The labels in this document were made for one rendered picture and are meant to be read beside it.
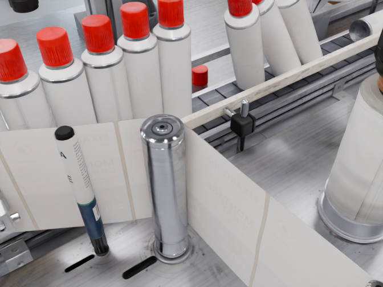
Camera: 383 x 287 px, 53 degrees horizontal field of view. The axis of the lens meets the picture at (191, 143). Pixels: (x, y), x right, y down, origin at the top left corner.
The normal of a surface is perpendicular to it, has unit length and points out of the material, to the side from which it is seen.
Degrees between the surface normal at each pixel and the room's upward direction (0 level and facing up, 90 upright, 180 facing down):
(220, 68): 0
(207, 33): 0
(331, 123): 0
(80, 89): 90
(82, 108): 90
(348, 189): 89
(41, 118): 90
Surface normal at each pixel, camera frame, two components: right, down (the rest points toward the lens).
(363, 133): -0.91, 0.26
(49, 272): -0.01, -0.73
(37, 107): 0.80, 0.40
